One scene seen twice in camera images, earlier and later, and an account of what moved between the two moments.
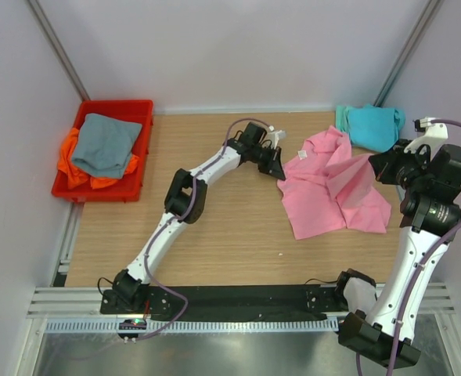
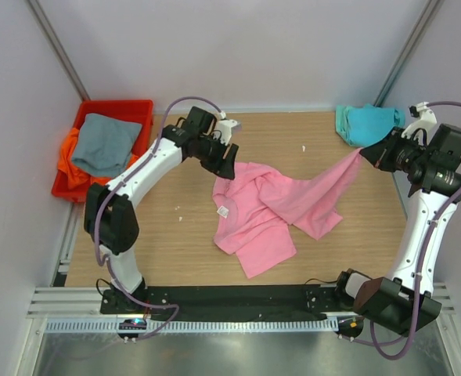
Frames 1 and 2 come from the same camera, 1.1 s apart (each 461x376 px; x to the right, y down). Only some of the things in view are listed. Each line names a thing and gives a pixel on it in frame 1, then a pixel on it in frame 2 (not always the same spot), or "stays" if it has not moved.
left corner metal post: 58,49 stays
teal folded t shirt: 372,128 stays
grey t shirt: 103,146 stays
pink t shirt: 328,186 -> 254,206
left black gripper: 276,170 -> 227,169
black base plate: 235,300 stays
